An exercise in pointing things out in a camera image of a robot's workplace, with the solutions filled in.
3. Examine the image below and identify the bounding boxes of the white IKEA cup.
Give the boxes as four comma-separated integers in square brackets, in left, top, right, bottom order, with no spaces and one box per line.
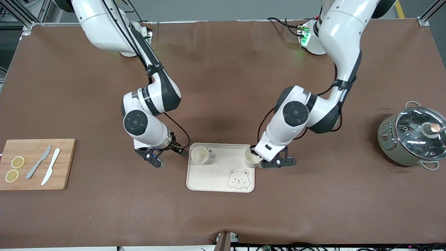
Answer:
[245,146,262,169]
[191,146,210,165]

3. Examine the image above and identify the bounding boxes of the cream bear print tray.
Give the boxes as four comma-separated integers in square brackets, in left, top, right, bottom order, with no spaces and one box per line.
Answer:
[186,143,255,193]

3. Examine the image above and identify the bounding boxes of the bamboo cutting board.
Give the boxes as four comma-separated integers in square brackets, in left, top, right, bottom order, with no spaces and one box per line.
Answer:
[0,139,77,191]

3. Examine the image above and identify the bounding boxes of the white plastic knife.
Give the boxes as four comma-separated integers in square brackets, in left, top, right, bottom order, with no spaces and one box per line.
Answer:
[41,148,61,186]

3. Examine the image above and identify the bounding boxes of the grey plastic knife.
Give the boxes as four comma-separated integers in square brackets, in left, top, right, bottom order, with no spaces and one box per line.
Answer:
[25,145,52,180]

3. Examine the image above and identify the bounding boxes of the green electric cooking pot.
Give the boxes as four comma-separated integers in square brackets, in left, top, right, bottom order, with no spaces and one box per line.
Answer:
[377,101,446,170]

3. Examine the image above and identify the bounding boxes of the glass pot lid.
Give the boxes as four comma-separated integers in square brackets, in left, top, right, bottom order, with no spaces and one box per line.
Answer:
[395,106,446,161]

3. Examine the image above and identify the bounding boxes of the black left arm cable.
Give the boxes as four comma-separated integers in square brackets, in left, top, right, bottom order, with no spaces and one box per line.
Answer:
[257,52,363,147]

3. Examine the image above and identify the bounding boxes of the black cable bundle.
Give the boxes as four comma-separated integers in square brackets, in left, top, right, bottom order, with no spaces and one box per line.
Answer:
[200,242,446,251]

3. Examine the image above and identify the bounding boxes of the black left base cables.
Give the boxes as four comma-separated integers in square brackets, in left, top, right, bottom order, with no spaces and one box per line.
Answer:
[267,17,303,37]

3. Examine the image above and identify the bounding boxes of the black right base cable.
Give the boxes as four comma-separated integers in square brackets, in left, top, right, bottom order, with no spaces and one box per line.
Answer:
[125,0,154,25]

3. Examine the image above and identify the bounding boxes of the aluminium frame profile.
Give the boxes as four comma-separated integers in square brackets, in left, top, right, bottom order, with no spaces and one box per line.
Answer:
[0,0,53,35]
[418,0,440,26]

